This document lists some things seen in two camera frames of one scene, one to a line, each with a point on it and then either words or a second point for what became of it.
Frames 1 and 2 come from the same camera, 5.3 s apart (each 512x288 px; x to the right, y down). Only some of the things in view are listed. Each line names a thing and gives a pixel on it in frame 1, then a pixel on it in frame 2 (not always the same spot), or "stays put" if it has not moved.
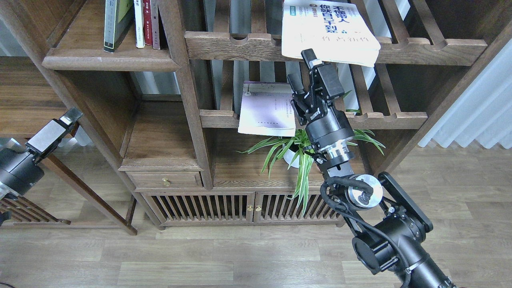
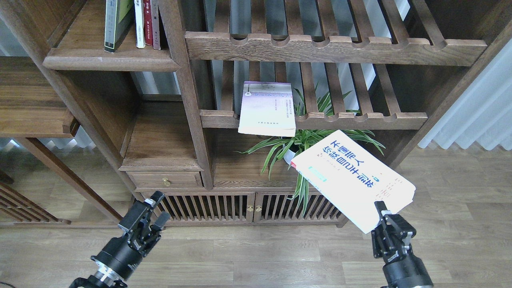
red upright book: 147,23 stays put
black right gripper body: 327,127 to 391,239
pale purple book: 267,108 stays put
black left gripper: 19,169 to 121,255
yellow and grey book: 117,13 stays put
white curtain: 484,112 stays put
